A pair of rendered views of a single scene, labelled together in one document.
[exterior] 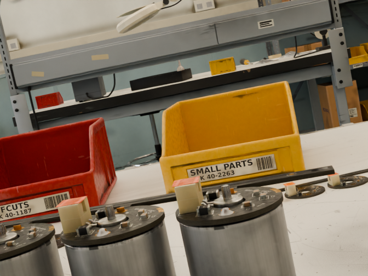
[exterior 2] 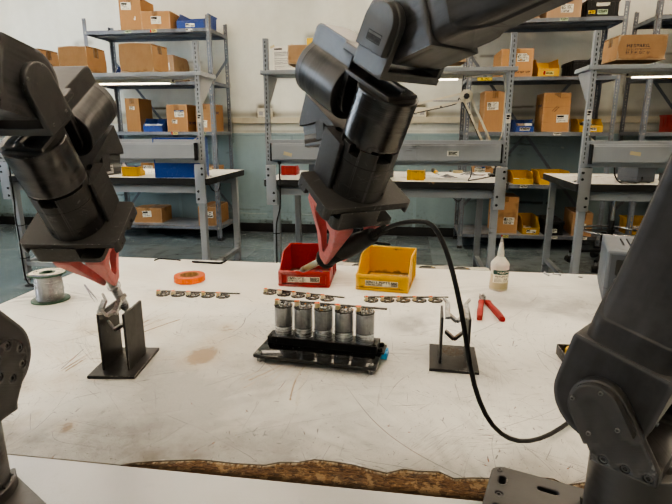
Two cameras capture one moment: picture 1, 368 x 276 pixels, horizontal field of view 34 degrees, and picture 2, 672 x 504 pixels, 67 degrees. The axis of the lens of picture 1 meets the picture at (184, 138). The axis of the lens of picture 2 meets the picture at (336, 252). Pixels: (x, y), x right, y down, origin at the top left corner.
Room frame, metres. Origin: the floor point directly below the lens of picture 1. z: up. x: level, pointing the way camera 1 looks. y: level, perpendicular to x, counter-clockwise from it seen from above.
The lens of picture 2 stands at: (-0.48, -0.03, 1.04)
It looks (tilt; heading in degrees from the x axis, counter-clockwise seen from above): 14 degrees down; 5
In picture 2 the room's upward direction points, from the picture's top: straight up
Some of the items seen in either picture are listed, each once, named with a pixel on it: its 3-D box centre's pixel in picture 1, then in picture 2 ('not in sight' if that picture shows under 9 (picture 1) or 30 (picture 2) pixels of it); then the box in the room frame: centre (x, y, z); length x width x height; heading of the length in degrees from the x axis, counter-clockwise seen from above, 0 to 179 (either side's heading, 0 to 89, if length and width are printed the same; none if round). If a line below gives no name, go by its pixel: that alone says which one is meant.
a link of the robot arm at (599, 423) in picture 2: not in sight; (631, 410); (-0.15, -0.20, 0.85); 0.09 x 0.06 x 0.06; 139
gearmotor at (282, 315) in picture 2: not in sight; (283, 321); (0.15, 0.10, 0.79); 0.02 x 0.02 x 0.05
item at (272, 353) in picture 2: not in sight; (320, 353); (0.13, 0.05, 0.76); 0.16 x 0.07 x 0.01; 81
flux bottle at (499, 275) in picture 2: not in sight; (500, 263); (0.45, -0.25, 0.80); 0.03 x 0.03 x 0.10
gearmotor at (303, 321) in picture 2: not in sight; (303, 323); (0.15, 0.08, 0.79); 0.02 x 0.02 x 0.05
